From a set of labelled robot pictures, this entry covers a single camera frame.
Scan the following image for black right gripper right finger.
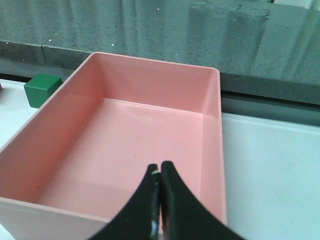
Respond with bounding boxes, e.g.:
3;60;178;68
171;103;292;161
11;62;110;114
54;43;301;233
160;161;243;240

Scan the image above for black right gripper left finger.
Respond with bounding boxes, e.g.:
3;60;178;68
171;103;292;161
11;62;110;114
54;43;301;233
90;163;160;240

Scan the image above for pink plastic bin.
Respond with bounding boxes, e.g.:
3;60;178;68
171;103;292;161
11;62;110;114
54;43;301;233
0;52;227;240

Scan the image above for green cube near bin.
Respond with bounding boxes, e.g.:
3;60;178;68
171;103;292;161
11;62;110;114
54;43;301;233
23;74;63;109

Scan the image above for grey granite ledge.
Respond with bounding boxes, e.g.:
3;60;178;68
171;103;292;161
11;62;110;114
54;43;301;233
0;0;320;125

